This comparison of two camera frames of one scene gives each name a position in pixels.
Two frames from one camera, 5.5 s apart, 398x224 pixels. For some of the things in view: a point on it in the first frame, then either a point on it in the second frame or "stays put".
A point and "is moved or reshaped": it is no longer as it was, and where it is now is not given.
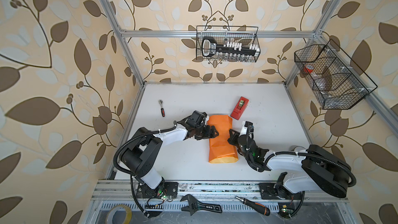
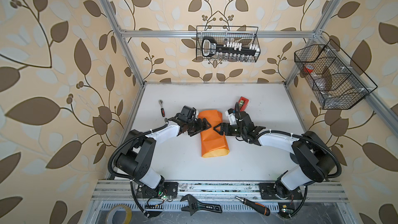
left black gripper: [208, 135] -> [201, 127]
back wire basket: [228, 44] stays put
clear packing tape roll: [109, 217] stays put
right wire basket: [336, 81] stays put
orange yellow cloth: [221, 151] is moved or reshaped
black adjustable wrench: [194, 205] stays put
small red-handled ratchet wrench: [161, 101] stays put
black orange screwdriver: [255, 206] stays put
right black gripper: [232, 138] -> [222, 128]
